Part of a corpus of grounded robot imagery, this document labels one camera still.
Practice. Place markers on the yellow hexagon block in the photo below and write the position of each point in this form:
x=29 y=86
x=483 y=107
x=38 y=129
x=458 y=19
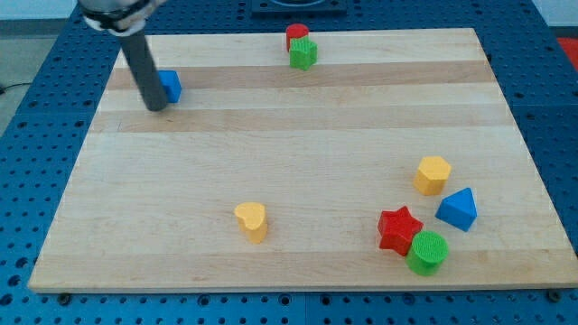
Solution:
x=431 y=175

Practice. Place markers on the yellow heart block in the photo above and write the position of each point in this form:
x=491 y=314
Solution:
x=252 y=220

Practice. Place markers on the red star block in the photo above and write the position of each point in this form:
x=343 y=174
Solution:
x=397 y=229

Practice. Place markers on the blue cube block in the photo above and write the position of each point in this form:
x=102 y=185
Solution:
x=171 y=85

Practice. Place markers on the light wooden board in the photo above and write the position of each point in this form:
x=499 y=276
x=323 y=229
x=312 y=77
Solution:
x=149 y=205

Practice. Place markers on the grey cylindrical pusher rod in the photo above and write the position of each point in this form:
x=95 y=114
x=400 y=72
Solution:
x=145 y=74

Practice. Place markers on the green star block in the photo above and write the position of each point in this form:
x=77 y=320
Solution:
x=303 y=53

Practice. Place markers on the green cylinder block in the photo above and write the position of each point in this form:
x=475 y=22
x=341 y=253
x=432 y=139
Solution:
x=427 y=253

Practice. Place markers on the red cylinder block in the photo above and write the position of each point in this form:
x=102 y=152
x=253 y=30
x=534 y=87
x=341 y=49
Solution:
x=295 y=31

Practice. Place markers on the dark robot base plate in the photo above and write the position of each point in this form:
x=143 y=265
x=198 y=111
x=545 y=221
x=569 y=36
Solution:
x=272 y=7

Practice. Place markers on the blue triangle block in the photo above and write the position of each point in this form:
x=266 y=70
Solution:
x=458 y=209

